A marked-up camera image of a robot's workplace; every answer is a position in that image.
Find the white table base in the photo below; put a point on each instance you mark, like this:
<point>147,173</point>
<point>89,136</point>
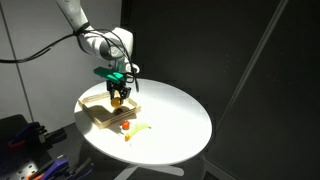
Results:
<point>166,170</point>

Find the purple orange spring clamp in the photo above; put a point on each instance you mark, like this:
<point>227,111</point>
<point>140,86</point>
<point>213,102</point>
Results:
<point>55,166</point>

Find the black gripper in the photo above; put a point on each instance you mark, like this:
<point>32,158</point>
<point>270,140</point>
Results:
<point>118,85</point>

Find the black equipment with red knobs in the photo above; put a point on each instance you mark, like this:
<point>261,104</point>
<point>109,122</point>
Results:
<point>28,130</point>

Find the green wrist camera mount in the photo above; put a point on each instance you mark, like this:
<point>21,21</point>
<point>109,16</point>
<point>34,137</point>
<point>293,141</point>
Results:
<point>108,74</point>

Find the perforated metal plate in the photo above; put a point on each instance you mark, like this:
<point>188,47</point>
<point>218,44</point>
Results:
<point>16,171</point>

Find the yellow lemon toy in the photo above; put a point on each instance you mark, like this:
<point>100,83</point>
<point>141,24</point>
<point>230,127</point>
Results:
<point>116,102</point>

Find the wooden slatted tray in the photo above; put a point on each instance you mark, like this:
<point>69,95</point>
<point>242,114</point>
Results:
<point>100,122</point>

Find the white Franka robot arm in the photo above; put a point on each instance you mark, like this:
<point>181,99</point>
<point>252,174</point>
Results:
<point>96,43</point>

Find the round white table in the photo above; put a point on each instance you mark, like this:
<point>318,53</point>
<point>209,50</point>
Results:
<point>176,126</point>

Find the orange red fruit toy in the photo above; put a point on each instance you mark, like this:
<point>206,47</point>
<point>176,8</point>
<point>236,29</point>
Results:
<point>125,125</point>

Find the yellow banana toy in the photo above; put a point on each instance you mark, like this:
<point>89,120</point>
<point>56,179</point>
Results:
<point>140,128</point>

